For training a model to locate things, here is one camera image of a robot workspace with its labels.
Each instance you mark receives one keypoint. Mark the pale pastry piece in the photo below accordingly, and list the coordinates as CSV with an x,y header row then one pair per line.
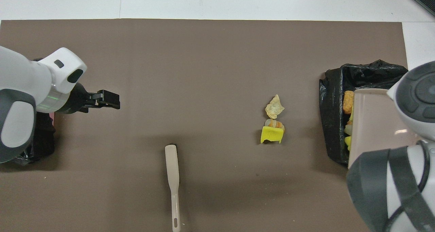
x,y
274,107

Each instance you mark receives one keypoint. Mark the wavy yellow sponge piece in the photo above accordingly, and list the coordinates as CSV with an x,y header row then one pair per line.
x,y
347,142

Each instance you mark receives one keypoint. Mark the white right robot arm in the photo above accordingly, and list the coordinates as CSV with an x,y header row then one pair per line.
x,y
418,99

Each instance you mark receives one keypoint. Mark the black bag lined bin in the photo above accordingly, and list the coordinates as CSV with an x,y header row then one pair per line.
x,y
333,123

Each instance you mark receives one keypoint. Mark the beige plastic dustpan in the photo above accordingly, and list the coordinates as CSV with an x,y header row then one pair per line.
x,y
373,123

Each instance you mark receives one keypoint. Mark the black bag bin, pink rim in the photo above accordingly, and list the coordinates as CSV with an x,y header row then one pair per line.
x,y
44,140

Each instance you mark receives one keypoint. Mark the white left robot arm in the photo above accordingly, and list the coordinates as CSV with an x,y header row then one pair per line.
x,y
20,82

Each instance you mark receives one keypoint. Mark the beige hand brush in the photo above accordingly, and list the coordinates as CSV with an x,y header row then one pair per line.
x,y
172,164

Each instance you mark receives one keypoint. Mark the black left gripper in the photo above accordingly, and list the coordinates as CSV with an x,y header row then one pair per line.
x,y
78,101

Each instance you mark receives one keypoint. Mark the brown table mat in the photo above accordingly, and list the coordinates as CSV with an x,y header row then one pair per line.
x,y
217,55

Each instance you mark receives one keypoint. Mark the brown bread nugget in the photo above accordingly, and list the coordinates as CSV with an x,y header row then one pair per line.
x,y
348,102

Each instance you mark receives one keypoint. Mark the square yellow sponge piece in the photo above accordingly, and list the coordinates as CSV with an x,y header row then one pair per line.
x,y
271,134

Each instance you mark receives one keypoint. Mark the orange striped bread roll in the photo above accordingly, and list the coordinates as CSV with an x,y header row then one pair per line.
x,y
274,123

